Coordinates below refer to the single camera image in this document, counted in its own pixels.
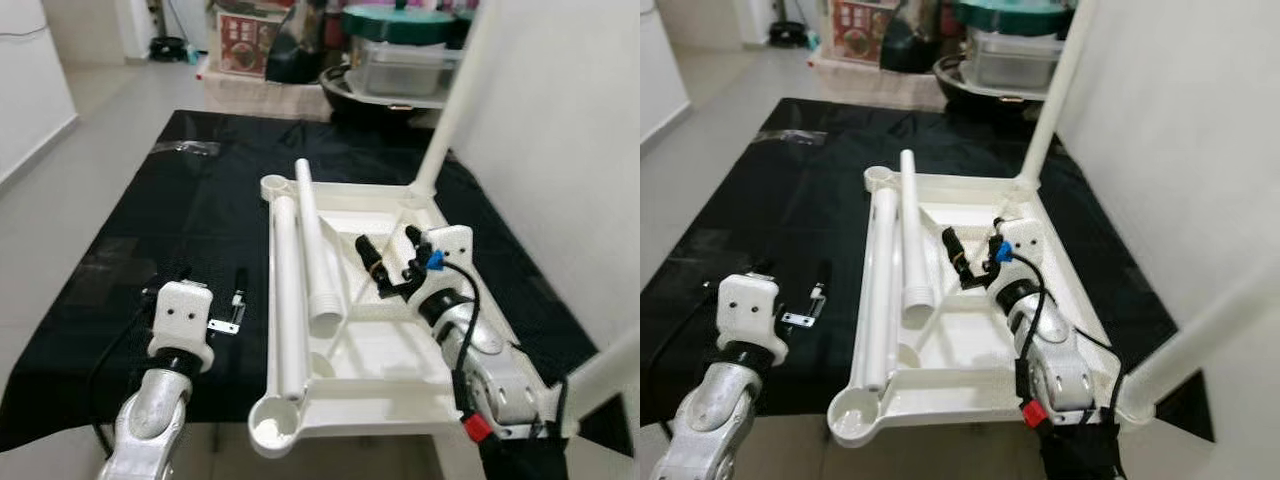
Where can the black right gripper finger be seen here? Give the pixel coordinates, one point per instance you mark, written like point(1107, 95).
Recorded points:
point(955, 250)
point(372, 262)
point(997, 232)
point(414, 242)

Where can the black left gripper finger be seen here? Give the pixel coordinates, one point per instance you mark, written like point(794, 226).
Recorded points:
point(240, 285)
point(178, 272)
point(762, 270)
point(820, 280)

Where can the white plastic children table top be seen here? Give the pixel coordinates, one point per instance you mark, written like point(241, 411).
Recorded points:
point(380, 350)
point(960, 340)

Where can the black tablecloth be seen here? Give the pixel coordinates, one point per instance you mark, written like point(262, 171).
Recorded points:
point(150, 220)
point(760, 220)

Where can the clear tape strip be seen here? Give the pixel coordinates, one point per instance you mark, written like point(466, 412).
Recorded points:
point(793, 137)
point(188, 147)

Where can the black wok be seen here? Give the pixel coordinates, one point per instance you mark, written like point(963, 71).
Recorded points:
point(370, 105)
point(985, 98)

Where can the clear plastic storage container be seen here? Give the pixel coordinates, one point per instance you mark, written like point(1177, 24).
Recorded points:
point(1018, 58)
point(405, 68)

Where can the beige patterned cloth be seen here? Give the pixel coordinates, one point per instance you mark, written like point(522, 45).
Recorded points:
point(870, 85)
point(255, 92)

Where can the black plastic bag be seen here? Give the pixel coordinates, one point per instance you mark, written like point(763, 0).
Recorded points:
point(908, 38)
point(295, 45)

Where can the teal mop head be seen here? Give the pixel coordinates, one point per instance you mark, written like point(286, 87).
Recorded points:
point(193, 55)
point(812, 42)

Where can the green pot lid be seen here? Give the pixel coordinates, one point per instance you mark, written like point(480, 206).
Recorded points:
point(398, 22)
point(1015, 14)

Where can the red printed carton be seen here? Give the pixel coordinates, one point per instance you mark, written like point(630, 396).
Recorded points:
point(245, 42)
point(862, 30)

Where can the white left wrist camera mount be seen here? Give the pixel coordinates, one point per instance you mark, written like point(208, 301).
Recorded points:
point(750, 310)
point(182, 320)

